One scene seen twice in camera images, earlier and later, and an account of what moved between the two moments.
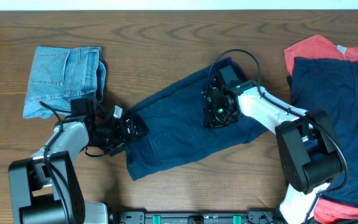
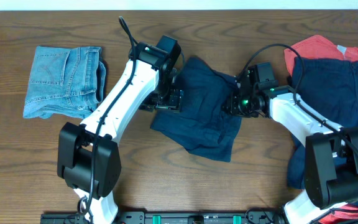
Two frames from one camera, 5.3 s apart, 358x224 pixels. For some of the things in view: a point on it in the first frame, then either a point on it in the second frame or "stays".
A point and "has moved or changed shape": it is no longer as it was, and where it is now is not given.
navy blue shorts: (177, 131) has moved or changed shape
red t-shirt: (327, 211) stays
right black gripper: (209, 115) → (232, 106)
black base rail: (255, 217) stays
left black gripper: (128, 129) → (167, 101)
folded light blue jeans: (59, 74) stays
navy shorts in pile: (343, 93) stays
